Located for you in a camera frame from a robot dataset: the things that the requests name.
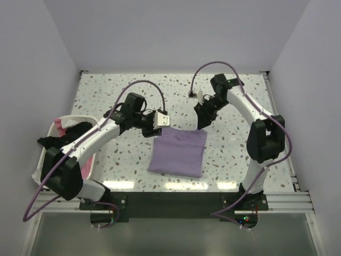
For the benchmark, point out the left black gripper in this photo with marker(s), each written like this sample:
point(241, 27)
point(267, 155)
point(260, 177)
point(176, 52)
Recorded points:
point(151, 132)

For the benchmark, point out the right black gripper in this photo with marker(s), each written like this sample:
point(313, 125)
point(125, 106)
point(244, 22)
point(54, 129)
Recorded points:
point(203, 117)

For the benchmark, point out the purple t shirt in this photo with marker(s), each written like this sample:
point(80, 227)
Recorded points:
point(178, 152)

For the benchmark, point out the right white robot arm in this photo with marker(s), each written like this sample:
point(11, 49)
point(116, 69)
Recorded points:
point(266, 138)

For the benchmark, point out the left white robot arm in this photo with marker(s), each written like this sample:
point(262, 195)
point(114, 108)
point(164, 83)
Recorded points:
point(61, 171)

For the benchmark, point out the black garment in basket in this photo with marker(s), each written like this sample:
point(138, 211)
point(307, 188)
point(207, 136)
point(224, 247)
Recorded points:
point(65, 135)

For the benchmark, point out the pink garment in basket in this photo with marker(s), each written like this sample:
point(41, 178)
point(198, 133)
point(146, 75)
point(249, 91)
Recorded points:
point(86, 168)

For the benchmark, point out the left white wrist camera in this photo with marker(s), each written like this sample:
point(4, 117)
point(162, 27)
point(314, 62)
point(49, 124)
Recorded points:
point(161, 120)

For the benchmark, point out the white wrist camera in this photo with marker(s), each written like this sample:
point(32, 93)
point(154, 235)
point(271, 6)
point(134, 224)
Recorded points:
point(197, 95)
point(161, 120)

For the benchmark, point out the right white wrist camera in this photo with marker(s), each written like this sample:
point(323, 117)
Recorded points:
point(197, 95)

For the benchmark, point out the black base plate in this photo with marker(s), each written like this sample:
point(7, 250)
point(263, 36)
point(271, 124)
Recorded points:
point(167, 205)

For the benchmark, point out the aluminium rail frame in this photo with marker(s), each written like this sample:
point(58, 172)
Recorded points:
point(244, 211)

